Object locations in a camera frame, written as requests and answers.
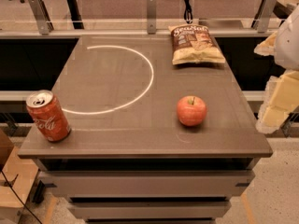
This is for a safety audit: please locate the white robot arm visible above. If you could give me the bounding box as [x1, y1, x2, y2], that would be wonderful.
[254, 7, 299, 133]

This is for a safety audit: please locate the red apple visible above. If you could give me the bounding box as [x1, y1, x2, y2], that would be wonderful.
[177, 96, 207, 127]

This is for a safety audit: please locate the sea salt chips bag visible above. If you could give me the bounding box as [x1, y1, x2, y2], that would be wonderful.
[168, 24, 225, 65]

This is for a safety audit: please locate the grey drawer cabinet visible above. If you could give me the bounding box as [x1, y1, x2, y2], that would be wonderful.
[40, 170, 255, 224]

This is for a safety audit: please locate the red cola can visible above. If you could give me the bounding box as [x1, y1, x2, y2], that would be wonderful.
[26, 90, 71, 142]

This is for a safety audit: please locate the wooden box at left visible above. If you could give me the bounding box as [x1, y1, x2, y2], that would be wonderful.
[0, 131, 38, 224]

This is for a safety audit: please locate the right metal railing post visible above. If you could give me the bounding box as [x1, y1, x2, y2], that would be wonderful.
[255, 0, 277, 33]

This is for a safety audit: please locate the metal railing post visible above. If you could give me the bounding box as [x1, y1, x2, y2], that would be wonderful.
[27, 0, 50, 35]
[255, 0, 277, 33]
[147, 0, 156, 35]

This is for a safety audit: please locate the middle metal railing post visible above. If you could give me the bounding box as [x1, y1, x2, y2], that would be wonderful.
[147, 0, 156, 35]

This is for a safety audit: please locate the horizontal metal rail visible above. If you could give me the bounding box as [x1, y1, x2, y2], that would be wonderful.
[0, 29, 276, 37]

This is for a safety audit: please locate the left metal railing post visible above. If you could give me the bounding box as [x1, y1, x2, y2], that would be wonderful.
[27, 0, 50, 35]

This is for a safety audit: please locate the black floor cable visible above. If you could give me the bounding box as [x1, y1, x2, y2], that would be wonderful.
[0, 170, 43, 224]

